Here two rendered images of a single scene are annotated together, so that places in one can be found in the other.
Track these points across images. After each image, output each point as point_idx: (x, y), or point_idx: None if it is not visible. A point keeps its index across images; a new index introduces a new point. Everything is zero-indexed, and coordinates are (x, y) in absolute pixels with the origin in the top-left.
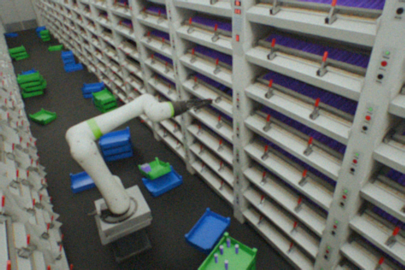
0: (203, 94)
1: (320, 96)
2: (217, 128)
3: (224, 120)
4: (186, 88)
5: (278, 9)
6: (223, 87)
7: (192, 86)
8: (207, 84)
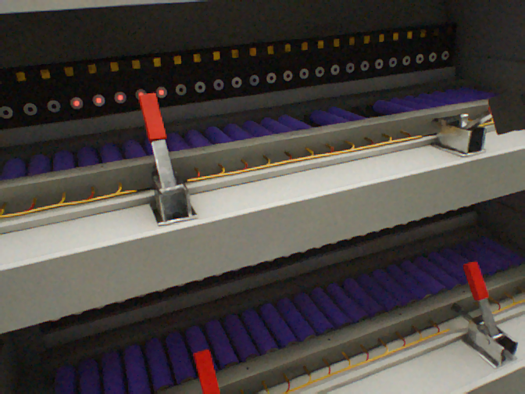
0: (312, 186)
1: None
2: (508, 362)
3: (460, 299)
4: (15, 306)
5: None
6: (352, 114)
7: (108, 225)
8: (239, 141)
